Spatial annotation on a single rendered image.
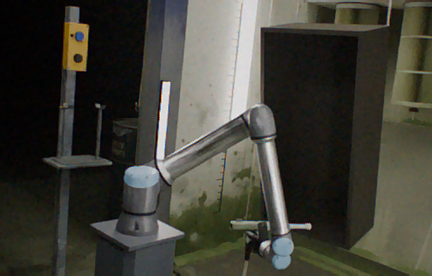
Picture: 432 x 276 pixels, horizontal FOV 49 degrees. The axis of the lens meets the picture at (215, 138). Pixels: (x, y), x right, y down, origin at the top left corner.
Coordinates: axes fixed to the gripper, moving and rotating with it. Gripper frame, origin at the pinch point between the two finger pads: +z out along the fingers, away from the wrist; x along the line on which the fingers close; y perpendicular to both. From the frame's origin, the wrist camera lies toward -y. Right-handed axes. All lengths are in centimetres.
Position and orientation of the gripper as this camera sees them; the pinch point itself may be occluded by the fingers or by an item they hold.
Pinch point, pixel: (250, 231)
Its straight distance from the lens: 263.0
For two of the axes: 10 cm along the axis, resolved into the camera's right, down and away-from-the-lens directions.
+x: 9.3, 0.6, 3.7
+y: -1.2, 9.8, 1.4
